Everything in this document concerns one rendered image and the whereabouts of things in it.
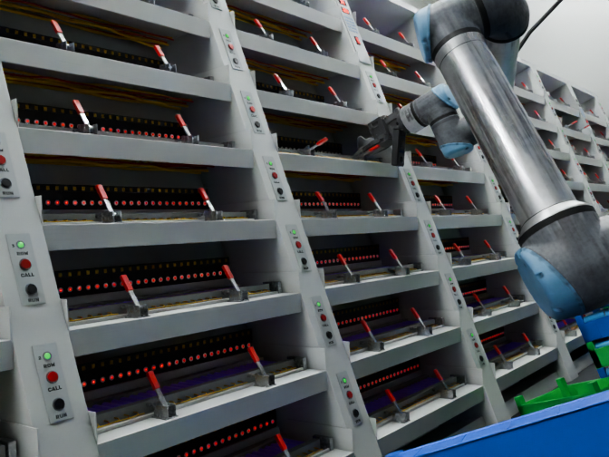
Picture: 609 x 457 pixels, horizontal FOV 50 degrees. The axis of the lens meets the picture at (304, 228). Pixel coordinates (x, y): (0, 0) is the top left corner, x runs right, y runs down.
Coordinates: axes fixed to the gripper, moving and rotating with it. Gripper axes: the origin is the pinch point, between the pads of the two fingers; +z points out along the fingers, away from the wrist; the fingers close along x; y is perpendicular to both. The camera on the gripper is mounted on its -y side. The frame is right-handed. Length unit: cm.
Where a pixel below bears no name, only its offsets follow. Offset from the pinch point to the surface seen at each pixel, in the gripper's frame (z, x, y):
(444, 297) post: -6, -7, -53
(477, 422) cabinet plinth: -3, -2, -91
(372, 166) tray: -7.6, 8.5, -7.8
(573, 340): -7, -97, -82
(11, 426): -2, 134, -56
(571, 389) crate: -26, -22, -91
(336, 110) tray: -7.8, 17.3, 10.9
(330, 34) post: -2.8, -6.7, 47.9
